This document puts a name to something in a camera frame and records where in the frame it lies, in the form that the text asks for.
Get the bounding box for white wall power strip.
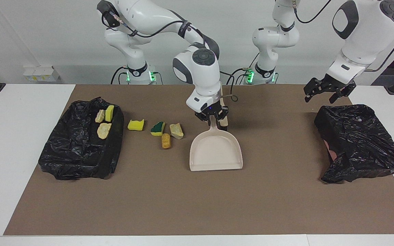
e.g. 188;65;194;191
23;66;61;82

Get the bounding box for black base power cable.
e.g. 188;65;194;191
226;56;261;85
110;66;129;85

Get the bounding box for pale bread chunk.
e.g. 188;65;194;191
169;123;184;140

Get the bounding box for black trash bag bin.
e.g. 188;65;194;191
38;97;125;181

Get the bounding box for yellow notched sponge piece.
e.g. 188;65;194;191
127;118;145;132

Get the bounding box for brown table mat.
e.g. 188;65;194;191
3;84;394;236

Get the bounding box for black bag with pink bin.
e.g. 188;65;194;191
314;104;394;184

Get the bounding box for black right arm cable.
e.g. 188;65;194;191
106;10;238;103

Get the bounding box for green and yellow sponge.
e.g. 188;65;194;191
150;121;166;137

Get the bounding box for pink plastic bin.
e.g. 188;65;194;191
324;139;338;162

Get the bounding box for beige plastic dustpan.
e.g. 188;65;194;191
189;118;244;172

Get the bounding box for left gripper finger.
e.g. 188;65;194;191
329;85;357;104
304;79;320;102

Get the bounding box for beige brush black bristles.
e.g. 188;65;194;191
220;97;229;132

